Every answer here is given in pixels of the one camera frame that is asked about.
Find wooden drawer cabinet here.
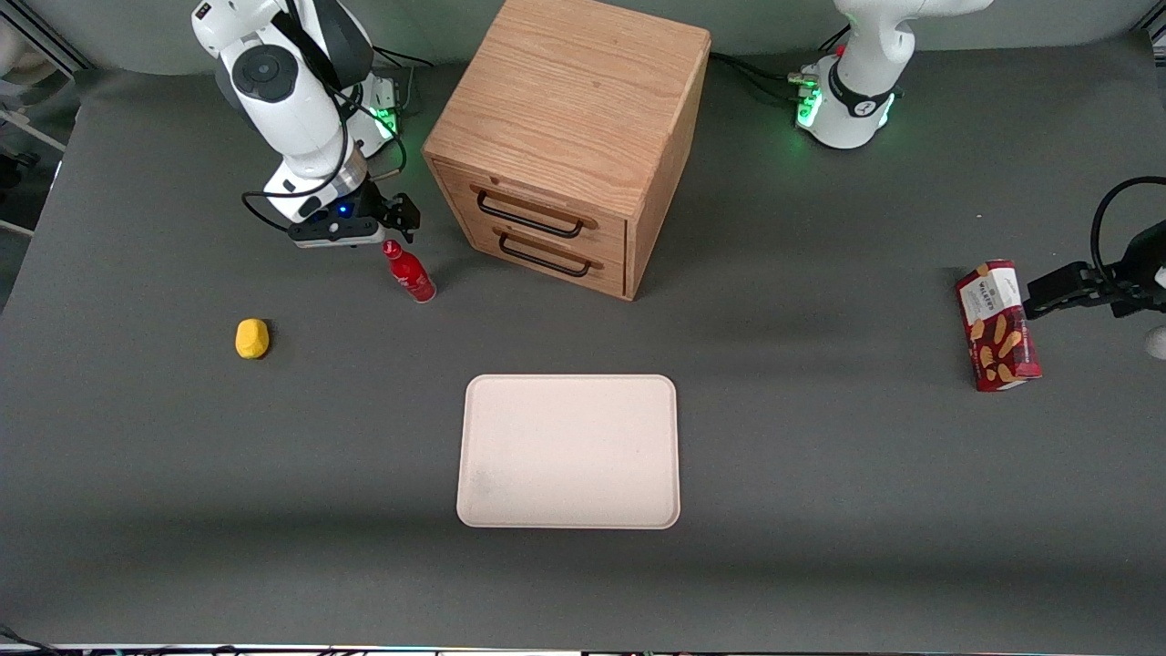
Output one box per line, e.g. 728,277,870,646
421,0,712,302

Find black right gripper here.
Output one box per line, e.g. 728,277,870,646
296,180,423,245

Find beige plastic tray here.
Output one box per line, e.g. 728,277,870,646
455,374,682,530

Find black arm base cables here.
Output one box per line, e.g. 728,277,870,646
369,41,436,69
709,26,850,103

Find aluminium frame rail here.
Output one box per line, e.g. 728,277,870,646
16,5,94,76

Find black floor cable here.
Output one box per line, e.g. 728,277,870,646
0,624,65,656

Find black drawer handle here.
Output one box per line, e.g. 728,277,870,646
470,184,599,240
493,228,604,278

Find black looped gripper cable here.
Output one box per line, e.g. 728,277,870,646
1090,176,1166,292

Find red coke bottle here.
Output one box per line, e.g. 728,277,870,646
382,239,437,303

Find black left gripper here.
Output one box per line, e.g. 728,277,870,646
1024,221,1166,321

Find red cookie box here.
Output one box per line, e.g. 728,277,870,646
955,260,1043,393

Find black left arm base cables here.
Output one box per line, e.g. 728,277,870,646
709,26,850,103

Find black right arm base cables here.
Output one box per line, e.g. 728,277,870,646
369,41,436,69

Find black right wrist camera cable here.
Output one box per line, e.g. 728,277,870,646
240,0,408,234

